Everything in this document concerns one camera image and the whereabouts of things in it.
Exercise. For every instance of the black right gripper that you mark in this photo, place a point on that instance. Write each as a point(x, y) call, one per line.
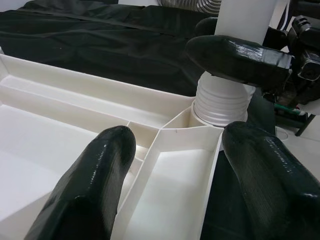
point(307, 37)

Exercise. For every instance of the white round fan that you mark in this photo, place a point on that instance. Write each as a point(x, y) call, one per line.
point(190, 3)

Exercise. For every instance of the black tablecloth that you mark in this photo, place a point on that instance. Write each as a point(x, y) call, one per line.
point(100, 37)

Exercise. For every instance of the white plastic table top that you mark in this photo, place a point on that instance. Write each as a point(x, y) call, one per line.
point(175, 187)

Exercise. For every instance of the white plastic table leg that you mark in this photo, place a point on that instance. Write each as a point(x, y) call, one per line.
point(220, 100)

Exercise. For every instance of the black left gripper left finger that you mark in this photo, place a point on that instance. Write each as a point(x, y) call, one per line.
point(87, 190)

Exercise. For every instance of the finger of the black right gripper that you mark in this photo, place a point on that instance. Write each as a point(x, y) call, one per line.
point(206, 26)

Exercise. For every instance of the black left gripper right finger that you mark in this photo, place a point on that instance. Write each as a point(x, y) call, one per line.
point(275, 190)

